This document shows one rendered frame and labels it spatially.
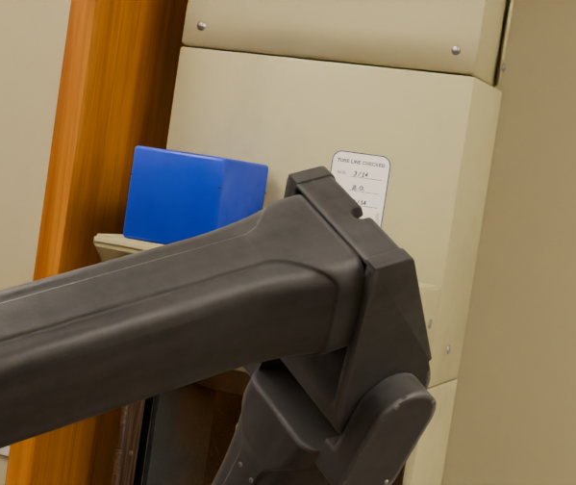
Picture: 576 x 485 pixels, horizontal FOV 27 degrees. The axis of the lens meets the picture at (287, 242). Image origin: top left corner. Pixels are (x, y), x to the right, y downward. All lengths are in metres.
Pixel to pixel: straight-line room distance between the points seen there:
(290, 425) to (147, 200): 0.56
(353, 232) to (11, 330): 0.16
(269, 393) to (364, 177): 0.56
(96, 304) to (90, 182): 0.76
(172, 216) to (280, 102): 0.17
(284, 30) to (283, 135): 0.11
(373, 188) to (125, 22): 0.32
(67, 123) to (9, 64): 0.72
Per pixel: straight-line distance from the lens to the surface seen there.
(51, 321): 0.49
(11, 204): 1.92
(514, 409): 1.59
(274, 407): 0.64
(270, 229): 0.55
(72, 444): 1.33
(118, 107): 1.29
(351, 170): 1.19
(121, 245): 1.17
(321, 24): 1.22
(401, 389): 0.60
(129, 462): 1.30
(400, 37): 1.19
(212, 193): 1.13
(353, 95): 1.19
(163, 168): 1.15
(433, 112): 1.17
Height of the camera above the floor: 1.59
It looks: 3 degrees down
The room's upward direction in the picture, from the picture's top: 8 degrees clockwise
